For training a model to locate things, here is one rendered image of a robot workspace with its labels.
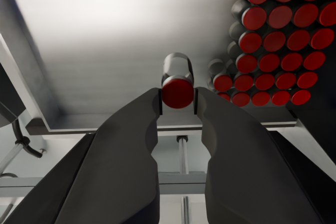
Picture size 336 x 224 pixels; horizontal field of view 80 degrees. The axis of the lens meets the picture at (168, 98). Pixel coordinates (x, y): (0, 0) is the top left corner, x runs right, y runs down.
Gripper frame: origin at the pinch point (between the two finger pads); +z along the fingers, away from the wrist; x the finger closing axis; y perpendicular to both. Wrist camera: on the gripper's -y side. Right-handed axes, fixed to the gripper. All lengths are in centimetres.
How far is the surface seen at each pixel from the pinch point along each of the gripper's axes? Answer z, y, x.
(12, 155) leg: 81, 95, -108
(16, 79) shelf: 14.7, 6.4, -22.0
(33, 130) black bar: 12.9, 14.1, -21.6
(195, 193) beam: 50, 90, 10
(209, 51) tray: 14.3, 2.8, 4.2
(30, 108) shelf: 14.9, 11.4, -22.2
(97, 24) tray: 14.3, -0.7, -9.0
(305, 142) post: 9.9, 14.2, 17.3
